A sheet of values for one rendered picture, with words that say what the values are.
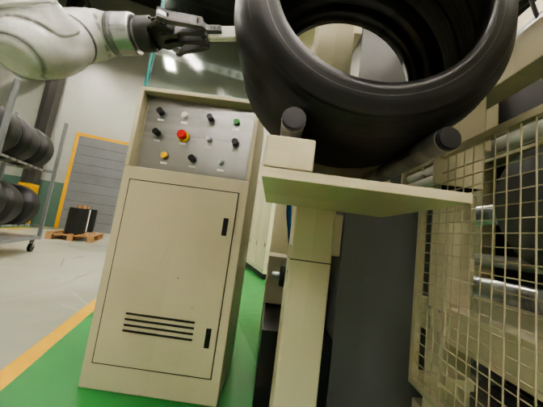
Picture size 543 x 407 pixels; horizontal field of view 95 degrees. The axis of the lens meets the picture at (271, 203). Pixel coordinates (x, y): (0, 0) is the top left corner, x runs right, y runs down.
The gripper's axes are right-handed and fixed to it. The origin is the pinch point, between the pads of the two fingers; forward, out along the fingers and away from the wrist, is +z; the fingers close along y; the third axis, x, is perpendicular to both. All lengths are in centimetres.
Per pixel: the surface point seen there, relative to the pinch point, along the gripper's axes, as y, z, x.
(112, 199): 757, -507, -69
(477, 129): 18, 75, 17
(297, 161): -12.1, 15.9, 35.3
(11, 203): 233, -289, 9
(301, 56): -12.7, 17.0, 15.8
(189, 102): 55, -26, -13
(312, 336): 25, 23, 79
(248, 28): -10.3, 7.1, 7.9
